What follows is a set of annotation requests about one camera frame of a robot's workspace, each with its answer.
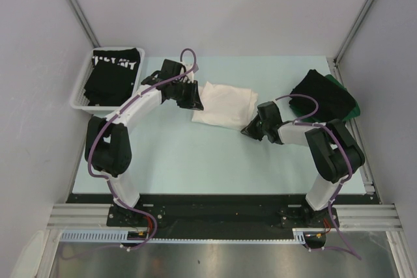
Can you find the left rear aluminium post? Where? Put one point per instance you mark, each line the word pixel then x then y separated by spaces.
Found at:
pixel 83 21

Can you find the black t-shirt white lettering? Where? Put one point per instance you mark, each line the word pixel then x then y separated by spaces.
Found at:
pixel 113 77

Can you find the white floral print t-shirt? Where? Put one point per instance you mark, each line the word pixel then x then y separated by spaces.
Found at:
pixel 226 106

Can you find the right rear aluminium post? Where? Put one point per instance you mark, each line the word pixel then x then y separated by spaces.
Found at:
pixel 353 31

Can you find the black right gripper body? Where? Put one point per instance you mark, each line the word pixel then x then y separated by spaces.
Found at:
pixel 257 127

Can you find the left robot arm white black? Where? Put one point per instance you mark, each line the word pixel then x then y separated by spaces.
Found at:
pixel 108 151

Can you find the aluminium front frame rail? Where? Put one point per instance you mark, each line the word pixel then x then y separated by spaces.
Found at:
pixel 373 217

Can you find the light blue cable duct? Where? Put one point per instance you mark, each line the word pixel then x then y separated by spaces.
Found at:
pixel 127 237

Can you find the aluminium post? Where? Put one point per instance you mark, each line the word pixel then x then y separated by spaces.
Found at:
pixel 353 31
pixel 83 21

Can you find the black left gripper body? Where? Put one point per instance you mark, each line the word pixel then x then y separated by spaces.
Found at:
pixel 184 94

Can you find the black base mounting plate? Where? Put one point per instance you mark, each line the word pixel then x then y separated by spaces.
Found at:
pixel 239 217

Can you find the folded green t-shirt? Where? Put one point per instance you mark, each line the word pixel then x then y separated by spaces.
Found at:
pixel 333 98

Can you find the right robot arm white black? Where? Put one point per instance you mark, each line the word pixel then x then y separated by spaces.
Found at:
pixel 336 155

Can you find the folded black t-shirt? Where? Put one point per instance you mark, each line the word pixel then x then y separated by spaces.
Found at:
pixel 302 105

